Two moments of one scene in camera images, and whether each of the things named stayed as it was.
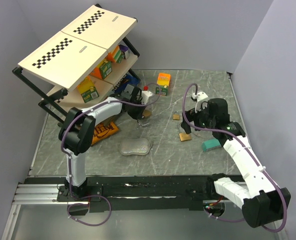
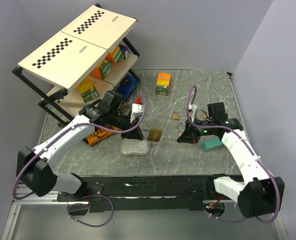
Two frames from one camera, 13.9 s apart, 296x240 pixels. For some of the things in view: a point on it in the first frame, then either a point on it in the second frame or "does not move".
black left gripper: (138, 115) to (136, 133)
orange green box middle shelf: (104, 69) does not move
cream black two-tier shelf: (82, 64) does not move
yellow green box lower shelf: (88, 90) does not move
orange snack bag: (101, 131) does not move
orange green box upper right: (116, 55) does not move
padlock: (176, 116) does not move
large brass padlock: (145, 120) to (154, 134)
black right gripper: (191, 115) to (189, 135)
